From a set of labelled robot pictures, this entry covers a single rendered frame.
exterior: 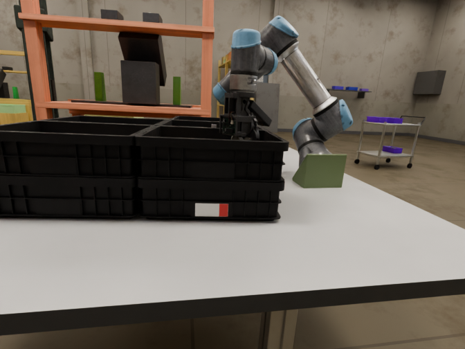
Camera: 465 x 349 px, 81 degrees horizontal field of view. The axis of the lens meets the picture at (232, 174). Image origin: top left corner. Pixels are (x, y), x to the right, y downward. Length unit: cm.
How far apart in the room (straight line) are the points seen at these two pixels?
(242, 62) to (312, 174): 57
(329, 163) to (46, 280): 97
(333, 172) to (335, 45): 1024
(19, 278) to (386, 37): 1229
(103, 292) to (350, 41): 1139
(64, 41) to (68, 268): 1003
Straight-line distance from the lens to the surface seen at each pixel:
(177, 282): 55
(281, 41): 120
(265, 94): 997
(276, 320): 65
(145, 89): 283
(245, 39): 76
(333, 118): 121
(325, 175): 117
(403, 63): 1285
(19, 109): 709
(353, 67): 1161
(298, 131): 126
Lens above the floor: 103
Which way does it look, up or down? 15 degrees down
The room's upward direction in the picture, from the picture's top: 3 degrees clockwise
